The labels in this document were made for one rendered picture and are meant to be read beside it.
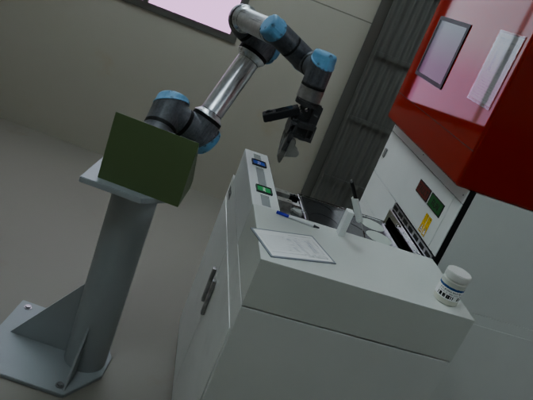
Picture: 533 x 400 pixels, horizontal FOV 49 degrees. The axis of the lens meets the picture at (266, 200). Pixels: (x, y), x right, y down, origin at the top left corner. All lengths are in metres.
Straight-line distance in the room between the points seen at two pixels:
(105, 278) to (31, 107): 2.55
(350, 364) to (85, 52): 3.17
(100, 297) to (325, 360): 0.92
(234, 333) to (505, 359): 1.11
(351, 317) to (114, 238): 0.91
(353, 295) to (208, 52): 2.80
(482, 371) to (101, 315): 1.40
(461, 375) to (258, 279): 1.04
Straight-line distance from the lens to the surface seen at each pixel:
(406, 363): 1.75
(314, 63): 1.77
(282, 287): 1.53
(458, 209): 1.95
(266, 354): 1.65
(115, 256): 2.14
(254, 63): 2.19
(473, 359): 2.29
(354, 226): 2.16
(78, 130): 4.46
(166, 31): 4.15
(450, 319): 1.70
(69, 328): 2.45
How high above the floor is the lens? 1.61
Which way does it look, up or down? 20 degrees down
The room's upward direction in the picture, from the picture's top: 22 degrees clockwise
